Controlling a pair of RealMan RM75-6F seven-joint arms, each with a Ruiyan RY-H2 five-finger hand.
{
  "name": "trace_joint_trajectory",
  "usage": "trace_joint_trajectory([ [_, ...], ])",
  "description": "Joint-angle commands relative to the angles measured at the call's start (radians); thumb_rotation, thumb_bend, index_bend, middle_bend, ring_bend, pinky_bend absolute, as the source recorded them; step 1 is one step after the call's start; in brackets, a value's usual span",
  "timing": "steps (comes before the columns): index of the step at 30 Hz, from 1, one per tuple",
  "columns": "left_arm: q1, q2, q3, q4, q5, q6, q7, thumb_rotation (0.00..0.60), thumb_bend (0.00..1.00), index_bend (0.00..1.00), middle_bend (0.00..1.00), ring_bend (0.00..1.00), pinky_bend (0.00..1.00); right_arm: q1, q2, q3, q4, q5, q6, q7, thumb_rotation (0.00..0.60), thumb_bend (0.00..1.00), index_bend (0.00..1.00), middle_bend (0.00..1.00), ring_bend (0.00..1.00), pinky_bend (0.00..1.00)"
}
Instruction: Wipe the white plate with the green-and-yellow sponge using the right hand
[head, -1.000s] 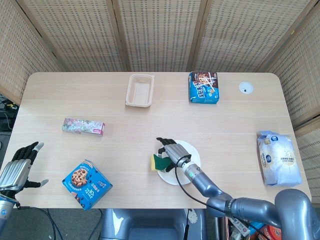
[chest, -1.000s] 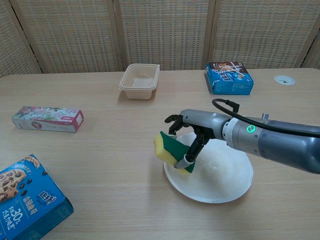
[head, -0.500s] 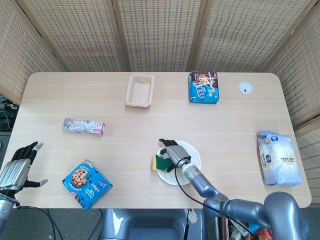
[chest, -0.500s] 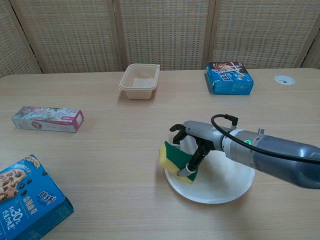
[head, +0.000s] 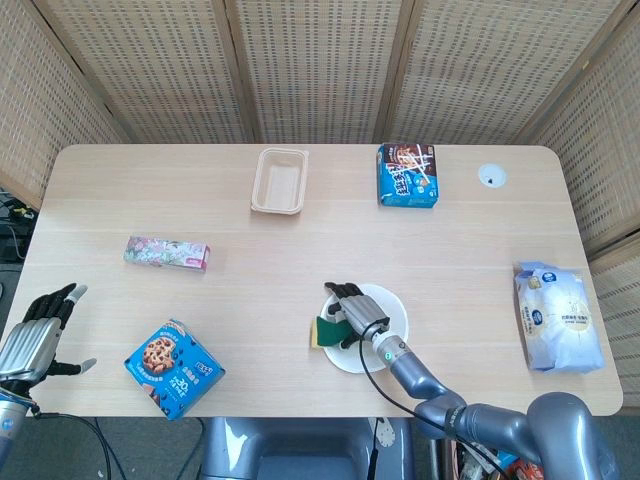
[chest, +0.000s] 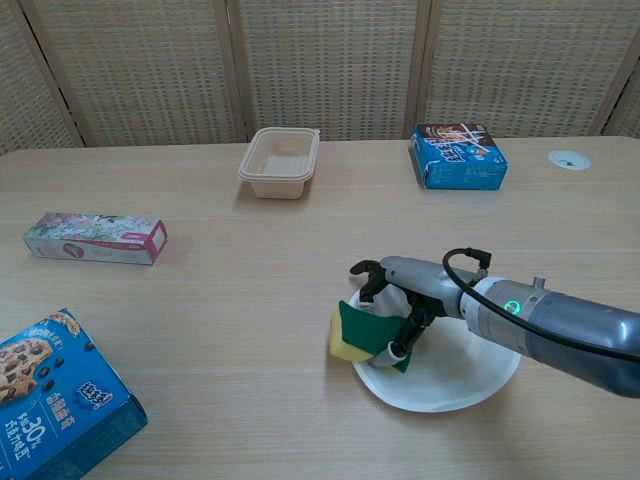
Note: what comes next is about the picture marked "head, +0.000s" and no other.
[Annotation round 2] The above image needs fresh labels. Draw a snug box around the green and yellow sponge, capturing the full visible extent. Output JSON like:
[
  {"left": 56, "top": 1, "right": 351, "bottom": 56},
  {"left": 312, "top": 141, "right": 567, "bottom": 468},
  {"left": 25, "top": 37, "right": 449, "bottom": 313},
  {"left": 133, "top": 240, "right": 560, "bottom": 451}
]
[{"left": 310, "top": 315, "right": 354, "bottom": 350}]

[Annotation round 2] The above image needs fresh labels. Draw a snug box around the black floor cable bundle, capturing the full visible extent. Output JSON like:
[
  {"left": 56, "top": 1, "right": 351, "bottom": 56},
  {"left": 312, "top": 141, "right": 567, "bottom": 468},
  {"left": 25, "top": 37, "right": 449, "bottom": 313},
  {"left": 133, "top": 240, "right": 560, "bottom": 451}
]
[{"left": 0, "top": 188, "right": 39, "bottom": 261}]

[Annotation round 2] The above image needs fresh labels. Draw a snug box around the black right hand cable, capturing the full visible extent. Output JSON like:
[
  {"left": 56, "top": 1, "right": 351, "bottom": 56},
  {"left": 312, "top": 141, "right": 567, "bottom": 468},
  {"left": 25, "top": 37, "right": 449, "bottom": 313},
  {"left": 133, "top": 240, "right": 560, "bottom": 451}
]
[{"left": 357, "top": 322, "right": 506, "bottom": 480}]

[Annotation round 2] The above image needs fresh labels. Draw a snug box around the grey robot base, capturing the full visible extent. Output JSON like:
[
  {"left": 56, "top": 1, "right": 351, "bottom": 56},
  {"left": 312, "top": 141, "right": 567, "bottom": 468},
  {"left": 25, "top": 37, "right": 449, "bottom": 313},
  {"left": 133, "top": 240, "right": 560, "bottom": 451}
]
[{"left": 199, "top": 417, "right": 416, "bottom": 480}]

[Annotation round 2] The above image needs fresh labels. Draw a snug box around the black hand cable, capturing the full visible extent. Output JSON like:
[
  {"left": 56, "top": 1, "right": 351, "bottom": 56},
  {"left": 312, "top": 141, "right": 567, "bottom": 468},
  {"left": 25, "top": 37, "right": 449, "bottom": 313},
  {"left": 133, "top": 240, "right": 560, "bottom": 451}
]
[
  {"left": 29, "top": 399, "right": 114, "bottom": 480},
  {"left": 357, "top": 322, "right": 506, "bottom": 480}
]

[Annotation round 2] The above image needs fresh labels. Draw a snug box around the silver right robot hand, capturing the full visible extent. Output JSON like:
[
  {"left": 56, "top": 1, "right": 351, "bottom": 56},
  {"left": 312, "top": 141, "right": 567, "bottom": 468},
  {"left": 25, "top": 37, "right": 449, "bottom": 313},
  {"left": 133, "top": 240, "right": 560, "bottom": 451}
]
[{"left": 323, "top": 281, "right": 391, "bottom": 350}]

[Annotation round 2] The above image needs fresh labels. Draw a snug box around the white paper plate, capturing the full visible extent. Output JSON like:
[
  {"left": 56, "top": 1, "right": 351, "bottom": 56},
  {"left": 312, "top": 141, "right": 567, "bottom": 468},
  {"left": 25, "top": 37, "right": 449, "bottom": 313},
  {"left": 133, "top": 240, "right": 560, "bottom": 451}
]
[{"left": 321, "top": 283, "right": 411, "bottom": 374}]

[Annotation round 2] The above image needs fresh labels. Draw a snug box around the white and blue snack bag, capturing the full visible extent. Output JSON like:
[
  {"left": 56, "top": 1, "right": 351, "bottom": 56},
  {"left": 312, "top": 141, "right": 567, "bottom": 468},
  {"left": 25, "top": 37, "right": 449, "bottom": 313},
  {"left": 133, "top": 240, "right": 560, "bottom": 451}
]
[{"left": 513, "top": 259, "right": 606, "bottom": 375}]

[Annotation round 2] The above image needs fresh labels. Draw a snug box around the floral cling wrap box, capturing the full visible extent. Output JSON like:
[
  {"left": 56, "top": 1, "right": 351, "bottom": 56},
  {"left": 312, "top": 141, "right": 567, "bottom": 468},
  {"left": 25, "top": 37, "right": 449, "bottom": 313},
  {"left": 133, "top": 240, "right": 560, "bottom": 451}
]
[{"left": 122, "top": 235, "right": 211, "bottom": 274}]

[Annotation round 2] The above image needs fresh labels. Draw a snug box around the black left hand cable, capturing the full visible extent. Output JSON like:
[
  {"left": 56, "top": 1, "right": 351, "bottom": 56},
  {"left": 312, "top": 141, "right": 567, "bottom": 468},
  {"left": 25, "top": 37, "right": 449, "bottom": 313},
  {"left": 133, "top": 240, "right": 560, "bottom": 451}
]
[{"left": 29, "top": 399, "right": 114, "bottom": 480}]

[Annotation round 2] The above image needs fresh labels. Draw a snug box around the blue biscuit stick box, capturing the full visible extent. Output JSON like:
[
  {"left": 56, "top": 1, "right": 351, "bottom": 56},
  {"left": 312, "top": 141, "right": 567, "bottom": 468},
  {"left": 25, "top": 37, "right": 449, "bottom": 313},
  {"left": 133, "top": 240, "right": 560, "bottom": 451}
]
[{"left": 375, "top": 142, "right": 442, "bottom": 210}]

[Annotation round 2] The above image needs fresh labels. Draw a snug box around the blue chocolate chip cookie box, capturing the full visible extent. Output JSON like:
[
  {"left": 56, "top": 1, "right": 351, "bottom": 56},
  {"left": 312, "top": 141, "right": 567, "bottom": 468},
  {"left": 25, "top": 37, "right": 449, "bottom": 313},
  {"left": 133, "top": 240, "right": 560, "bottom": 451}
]
[{"left": 123, "top": 318, "right": 226, "bottom": 421}]

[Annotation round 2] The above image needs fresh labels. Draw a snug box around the white table cable grommet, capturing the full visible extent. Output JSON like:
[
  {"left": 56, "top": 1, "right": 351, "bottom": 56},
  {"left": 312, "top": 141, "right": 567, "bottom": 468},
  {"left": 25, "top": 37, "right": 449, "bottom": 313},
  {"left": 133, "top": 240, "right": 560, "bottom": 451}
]
[{"left": 477, "top": 163, "right": 507, "bottom": 189}]

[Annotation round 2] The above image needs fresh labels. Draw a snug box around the woven folding screen panel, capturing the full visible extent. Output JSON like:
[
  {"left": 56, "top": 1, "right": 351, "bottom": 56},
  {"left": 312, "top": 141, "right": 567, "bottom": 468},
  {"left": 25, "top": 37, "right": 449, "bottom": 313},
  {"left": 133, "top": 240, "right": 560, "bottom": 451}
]
[
  {"left": 517, "top": 0, "right": 640, "bottom": 391},
  {"left": 222, "top": 0, "right": 416, "bottom": 146},
  {"left": 29, "top": 0, "right": 261, "bottom": 146},
  {"left": 0, "top": 0, "right": 131, "bottom": 211},
  {"left": 384, "top": 0, "right": 609, "bottom": 146}
]

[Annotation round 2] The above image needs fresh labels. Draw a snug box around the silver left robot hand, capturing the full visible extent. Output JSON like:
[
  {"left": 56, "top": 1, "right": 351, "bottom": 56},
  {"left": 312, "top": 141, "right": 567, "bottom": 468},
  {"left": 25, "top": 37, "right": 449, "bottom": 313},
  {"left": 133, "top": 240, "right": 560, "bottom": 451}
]
[{"left": 0, "top": 282, "right": 98, "bottom": 386}]

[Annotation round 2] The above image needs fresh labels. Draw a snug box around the beige plastic food container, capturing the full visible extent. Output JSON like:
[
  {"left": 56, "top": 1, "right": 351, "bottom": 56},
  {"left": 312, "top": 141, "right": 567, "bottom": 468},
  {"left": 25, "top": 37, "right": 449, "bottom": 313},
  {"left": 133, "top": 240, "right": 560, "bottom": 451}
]
[{"left": 249, "top": 147, "right": 310, "bottom": 217}]

